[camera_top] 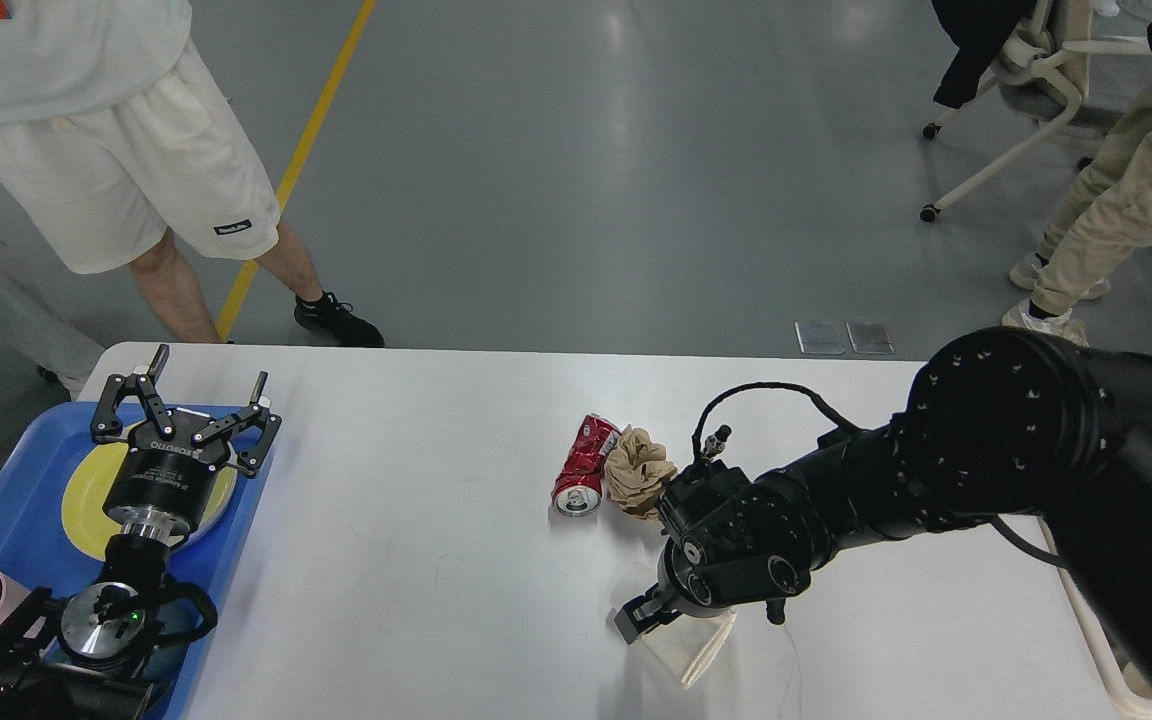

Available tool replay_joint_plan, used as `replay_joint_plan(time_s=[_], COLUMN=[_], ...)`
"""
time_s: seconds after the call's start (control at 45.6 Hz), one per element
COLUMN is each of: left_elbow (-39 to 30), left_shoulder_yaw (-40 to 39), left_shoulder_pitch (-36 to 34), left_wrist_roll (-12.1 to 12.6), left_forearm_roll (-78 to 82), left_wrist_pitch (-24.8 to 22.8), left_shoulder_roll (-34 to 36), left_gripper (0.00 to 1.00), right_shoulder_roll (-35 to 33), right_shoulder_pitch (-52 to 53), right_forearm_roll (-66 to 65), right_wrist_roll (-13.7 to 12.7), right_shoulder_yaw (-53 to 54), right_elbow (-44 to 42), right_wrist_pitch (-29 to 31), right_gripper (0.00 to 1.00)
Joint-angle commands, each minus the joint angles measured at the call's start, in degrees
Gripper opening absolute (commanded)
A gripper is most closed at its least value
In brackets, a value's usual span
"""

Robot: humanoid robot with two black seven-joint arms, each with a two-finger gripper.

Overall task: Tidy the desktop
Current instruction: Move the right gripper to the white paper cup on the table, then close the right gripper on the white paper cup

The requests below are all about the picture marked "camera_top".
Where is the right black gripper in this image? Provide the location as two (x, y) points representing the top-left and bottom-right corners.
(614, 560), (733, 644)

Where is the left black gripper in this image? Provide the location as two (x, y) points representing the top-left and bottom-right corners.
(90, 344), (282, 546)

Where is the white paper cup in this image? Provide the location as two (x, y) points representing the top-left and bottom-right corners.
(637, 609), (737, 689)

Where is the yellow plastic plate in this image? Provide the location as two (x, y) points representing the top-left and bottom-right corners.
(61, 445), (182, 561)

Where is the small brown paper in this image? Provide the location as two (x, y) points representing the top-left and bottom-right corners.
(604, 427), (679, 521)

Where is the teal green mug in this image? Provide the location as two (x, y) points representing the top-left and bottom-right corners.
(141, 600), (200, 682)

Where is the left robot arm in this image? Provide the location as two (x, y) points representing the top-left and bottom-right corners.
(0, 344), (283, 719)

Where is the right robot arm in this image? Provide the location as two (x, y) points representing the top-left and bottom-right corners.
(614, 327), (1152, 685)

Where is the crushed red soda can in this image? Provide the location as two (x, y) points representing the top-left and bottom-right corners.
(550, 414), (622, 518)

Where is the blue plastic tray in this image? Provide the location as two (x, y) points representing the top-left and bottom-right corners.
(0, 403), (276, 720)

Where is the person in light grey trousers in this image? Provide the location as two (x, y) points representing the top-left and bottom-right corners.
(0, 240), (104, 401)

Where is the person in white shorts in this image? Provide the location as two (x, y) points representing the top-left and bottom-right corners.
(0, 1), (385, 348)

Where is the beige plastic bin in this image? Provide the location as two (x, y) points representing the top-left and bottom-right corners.
(1036, 376), (1152, 720)

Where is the person in khaki trousers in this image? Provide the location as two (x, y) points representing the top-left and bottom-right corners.
(1001, 22), (1152, 346)

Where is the white office chair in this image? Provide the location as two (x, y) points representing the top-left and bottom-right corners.
(920, 1), (1152, 223)

